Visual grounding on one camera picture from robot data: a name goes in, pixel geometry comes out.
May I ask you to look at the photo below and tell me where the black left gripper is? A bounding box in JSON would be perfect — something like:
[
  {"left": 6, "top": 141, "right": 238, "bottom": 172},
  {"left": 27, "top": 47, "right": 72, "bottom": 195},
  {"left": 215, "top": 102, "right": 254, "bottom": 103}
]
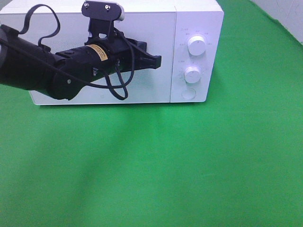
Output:
[{"left": 85, "top": 35, "right": 161, "bottom": 78}]

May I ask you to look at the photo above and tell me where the white microwave door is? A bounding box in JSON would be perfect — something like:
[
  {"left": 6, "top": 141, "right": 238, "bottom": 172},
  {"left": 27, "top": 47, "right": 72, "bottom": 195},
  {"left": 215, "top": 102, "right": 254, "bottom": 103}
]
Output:
[{"left": 0, "top": 12, "right": 178, "bottom": 106}]

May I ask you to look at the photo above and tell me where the white microwave knob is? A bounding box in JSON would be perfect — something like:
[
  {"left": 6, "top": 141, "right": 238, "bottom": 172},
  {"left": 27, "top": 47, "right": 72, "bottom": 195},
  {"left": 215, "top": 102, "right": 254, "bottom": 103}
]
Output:
[
  {"left": 187, "top": 35, "right": 206, "bottom": 56},
  {"left": 184, "top": 66, "right": 202, "bottom": 84}
]

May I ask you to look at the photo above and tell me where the round white door button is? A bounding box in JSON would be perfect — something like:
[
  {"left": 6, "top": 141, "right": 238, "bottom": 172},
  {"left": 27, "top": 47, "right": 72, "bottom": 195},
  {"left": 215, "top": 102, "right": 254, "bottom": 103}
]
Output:
[{"left": 181, "top": 88, "right": 196, "bottom": 100}]

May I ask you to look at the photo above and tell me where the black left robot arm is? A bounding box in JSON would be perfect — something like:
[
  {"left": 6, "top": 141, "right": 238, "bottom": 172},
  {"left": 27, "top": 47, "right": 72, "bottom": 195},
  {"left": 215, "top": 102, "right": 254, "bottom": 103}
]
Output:
[{"left": 0, "top": 25, "right": 161, "bottom": 100}]

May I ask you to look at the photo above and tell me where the white microwave oven body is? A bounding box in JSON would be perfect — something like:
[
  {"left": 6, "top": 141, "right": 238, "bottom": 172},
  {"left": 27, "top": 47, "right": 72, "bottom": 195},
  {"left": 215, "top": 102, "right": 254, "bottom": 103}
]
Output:
[{"left": 0, "top": 0, "right": 224, "bottom": 103}]

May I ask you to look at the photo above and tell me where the green table cloth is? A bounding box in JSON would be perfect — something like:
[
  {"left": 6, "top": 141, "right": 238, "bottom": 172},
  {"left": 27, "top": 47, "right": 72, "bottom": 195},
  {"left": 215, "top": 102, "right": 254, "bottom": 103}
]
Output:
[{"left": 0, "top": 0, "right": 303, "bottom": 227}]

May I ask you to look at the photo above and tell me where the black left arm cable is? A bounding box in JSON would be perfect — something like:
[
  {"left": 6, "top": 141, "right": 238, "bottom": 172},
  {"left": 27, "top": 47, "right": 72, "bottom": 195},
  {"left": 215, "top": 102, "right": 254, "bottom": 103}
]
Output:
[{"left": 0, "top": 4, "right": 135, "bottom": 101}]

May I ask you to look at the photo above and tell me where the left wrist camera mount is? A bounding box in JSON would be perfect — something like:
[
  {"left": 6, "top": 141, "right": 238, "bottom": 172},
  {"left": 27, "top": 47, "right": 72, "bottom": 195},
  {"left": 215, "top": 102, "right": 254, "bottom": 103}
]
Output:
[{"left": 81, "top": 0, "right": 124, "bottom": 43}]

